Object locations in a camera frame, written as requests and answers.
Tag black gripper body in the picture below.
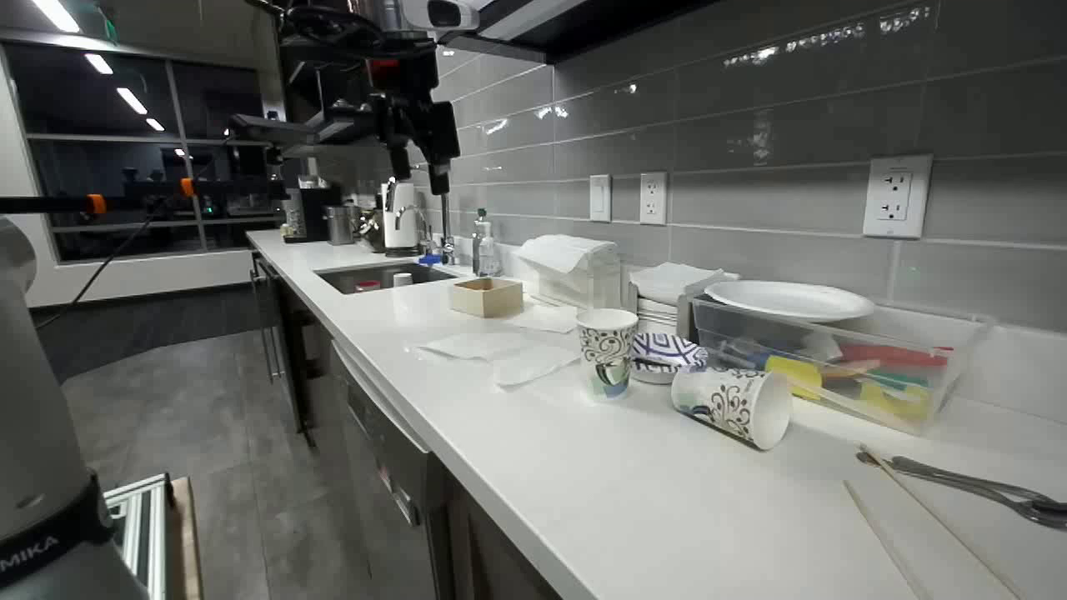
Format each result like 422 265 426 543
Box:
370 92 463 166

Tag white napkin stack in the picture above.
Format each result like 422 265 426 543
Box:
514 228 622 307

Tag clear acrylic napkin holder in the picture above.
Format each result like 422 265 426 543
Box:
530 262 626 316

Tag flat white napkin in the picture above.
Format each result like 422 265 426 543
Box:
490 338 584 394

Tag white kettle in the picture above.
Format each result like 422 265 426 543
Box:
377 177 422 257

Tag clear soap bottle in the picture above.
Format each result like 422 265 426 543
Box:
469 207 503 279

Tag metal cup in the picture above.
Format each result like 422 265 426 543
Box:
323 203 361 247

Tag black coffee machine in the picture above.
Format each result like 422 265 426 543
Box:
278 181 343 247

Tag steel sink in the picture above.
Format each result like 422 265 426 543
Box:
313 261 460 296

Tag white cardboard box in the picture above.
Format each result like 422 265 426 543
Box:
445 273 527 323

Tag clear plastic sheet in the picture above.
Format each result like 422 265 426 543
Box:
415 326 532 365

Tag patterned paper cup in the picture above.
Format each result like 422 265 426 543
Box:
666 363 797 453
574 307 644 401

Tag folded white paper towels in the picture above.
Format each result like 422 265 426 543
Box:
626 261 739 308

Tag grey under-counter cabinet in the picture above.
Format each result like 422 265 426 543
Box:
297 331 560 600

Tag blue patterned bowl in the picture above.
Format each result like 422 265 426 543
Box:
626 331 711 388

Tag yellow utensil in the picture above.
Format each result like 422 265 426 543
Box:
763 352 884 406

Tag wooden board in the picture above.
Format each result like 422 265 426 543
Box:
164 473 206 600

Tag clear plastic container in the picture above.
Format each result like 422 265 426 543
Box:
676 282 998 435

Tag red utensil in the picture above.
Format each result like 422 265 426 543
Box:
831 338 952 375

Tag green utensil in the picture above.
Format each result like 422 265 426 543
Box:
849 372 934 406

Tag wooden chopstick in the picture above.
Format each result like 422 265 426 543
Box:
839 476 934 600
863 443 1022 600

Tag metal tongs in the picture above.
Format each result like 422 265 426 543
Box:
853 443 1067 532

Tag white light switch plate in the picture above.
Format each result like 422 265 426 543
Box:
585 169 613 224

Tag white wall outlet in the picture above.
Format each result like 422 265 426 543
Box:
635 169 671 226
861 154 936 239

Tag aluminium frame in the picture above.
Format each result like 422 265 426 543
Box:
98 469 173 600

